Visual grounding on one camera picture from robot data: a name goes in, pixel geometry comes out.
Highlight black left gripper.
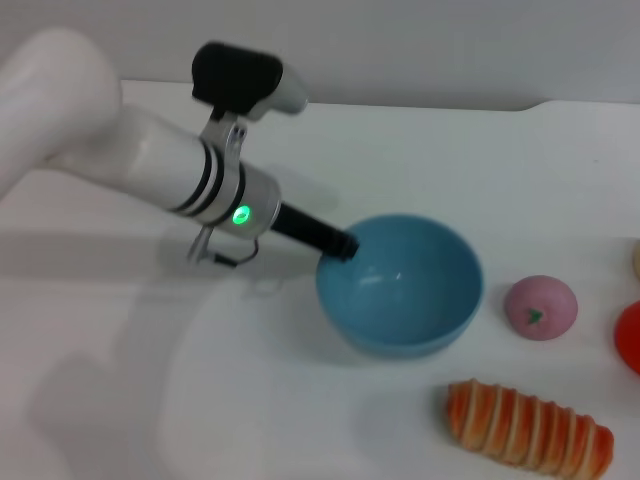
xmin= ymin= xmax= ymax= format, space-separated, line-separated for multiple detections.
xmin=271 ymin=198 xmax=362 ymax=263

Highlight blue bowl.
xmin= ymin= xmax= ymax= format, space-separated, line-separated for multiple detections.
xmin=314 ymin=213 xmax=485 ymax=359

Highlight pink toy peach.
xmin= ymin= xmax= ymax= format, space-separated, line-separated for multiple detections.
xmin=503 ymin=274 xmax=579 ymax=342

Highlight orange striped toy bread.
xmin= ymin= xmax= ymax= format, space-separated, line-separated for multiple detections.
xmin=444 ymin=378 xmax=615 ymax=479

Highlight red round object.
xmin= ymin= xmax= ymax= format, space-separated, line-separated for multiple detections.
xmin=613 ymin=299 xmax=640 ymax=377

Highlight black wrist cable silver plugs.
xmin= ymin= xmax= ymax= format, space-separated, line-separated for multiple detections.
xmin=187 ymin=227 xmax=261 ymax=269

